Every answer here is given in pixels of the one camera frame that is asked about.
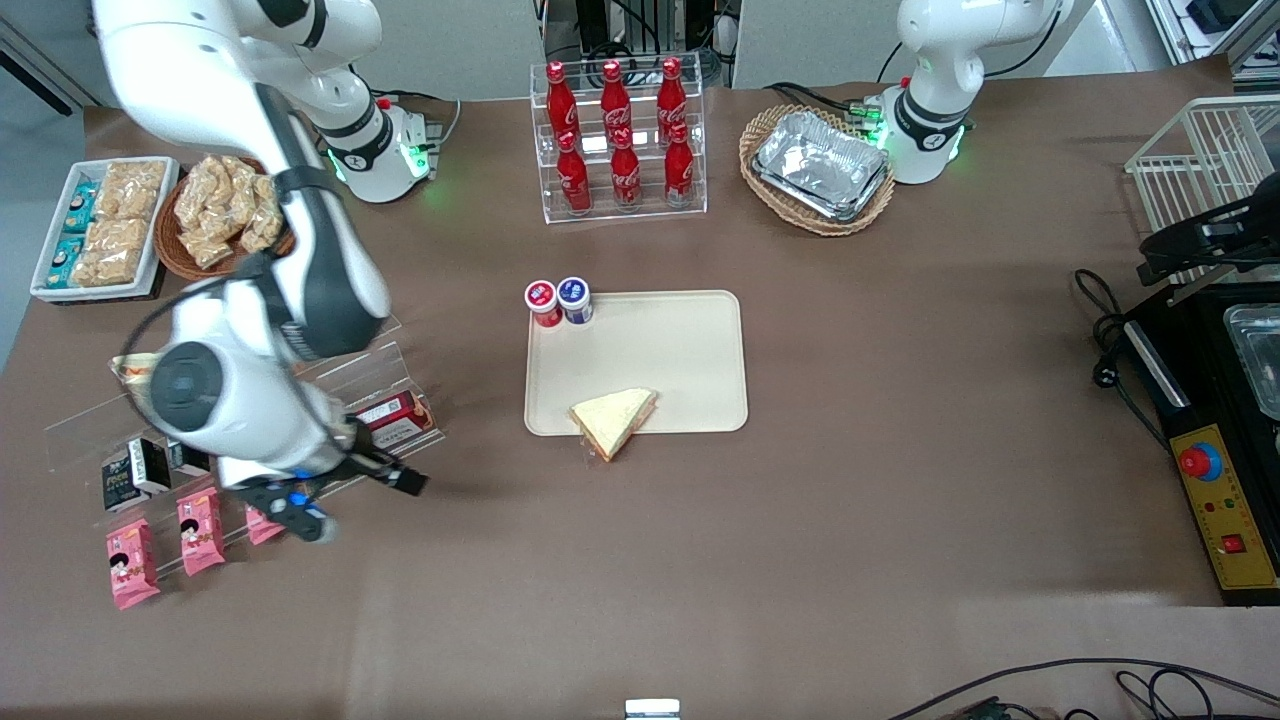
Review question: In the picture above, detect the grey arm base cable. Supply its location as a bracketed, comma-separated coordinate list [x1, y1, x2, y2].
[375, 90, 463, 151]

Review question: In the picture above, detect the aluminium foil tray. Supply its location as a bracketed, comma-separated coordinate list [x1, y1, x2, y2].
[752, 110, 891, 221]

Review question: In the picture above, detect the beige brittle snack pack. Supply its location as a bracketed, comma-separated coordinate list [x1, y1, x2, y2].
[100, 160, 168, 223]
[82, 220, 153, 288]

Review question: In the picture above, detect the teal snack packet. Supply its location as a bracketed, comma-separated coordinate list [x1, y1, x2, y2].
[63, 180, 98, 235]
[45, 237, 88, 291]

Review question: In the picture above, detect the triangle sandwich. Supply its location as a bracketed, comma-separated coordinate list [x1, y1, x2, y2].
[568, 387, 661, 464]
[108, 353, 163, 393]

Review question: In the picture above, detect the black machine lever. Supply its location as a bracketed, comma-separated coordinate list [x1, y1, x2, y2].
[1138, 190, 1280, 286]

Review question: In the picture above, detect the red capped gum bottle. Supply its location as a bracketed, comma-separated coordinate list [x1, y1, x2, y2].
[524, 280, 563, 329]

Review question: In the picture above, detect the blue capped gum bottle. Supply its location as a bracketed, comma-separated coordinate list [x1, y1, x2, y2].
[556, 277, 595, 326]

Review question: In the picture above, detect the white wire basket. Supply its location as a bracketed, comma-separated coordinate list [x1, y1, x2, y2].
[1125, 95, 1280, 261]

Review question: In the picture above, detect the beige plastic tray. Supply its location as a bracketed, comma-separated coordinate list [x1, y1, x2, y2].
[524, 290, 749, 437]

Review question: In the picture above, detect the pink cartoon snack packet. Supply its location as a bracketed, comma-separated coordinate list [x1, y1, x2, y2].
[105, 517, 161, 611]
[177, 487, 227, 576]
[245, 503, 291, 546]

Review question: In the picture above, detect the red tartan shortbread box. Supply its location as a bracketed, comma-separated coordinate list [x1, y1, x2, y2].
[352, 390, 438, 448]

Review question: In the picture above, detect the clear acrylic bottle rack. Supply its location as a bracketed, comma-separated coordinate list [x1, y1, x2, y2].
[530, 55, 708, 225]

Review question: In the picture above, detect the black packet gold Face print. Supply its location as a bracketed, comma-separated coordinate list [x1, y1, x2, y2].
[101, 455, 149, 513]

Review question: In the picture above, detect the steel tray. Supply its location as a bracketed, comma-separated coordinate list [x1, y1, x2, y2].
[1222, 303, 1280, 421]

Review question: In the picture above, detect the brown wicker snack basket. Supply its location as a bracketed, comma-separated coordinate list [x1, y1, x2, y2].
[155, 155, 301, 281]

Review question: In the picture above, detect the wicker basket with foil trays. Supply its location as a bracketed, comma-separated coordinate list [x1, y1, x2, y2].
[738, 104, 897, 237]

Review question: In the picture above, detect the black sealing machine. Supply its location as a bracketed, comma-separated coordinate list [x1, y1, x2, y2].
[1125, 280, 1280, 606]

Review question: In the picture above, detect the yellow control panel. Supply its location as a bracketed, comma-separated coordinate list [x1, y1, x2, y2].
[1168, 424, 1279, 591]

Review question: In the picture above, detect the black power cable with plug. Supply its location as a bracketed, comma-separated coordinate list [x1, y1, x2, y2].
[1073, 268, 1171, 451]

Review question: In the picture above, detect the black floor cable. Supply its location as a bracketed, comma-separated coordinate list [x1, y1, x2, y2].
[885, 657, 1280, 720]

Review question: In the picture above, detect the white plastic snack tray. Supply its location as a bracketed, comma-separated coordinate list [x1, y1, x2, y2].
[30, 157, 181, 301]

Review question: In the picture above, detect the red cola bottle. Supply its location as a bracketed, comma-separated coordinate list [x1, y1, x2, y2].
[600, 60, 633, 141]
[610, 128, 643, 209]
[655, 57, 691, 136]
[545, 60, 581, 141]
[556, 130, 593, 214]
[663, 122, 696, 206]

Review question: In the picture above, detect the clear acrylic tiered shelf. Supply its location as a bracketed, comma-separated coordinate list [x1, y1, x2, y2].
[43, 318, 446, 576]

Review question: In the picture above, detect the clear bag of fried snacks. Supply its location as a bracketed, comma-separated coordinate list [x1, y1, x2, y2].
[222, 155, 266, 206]
[182, 212, 239, 269]
[240, 178, 286, 256]
[178, 157, 229, 216]

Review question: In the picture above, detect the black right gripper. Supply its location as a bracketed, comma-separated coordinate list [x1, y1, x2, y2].
[232, 420, 430, 513]

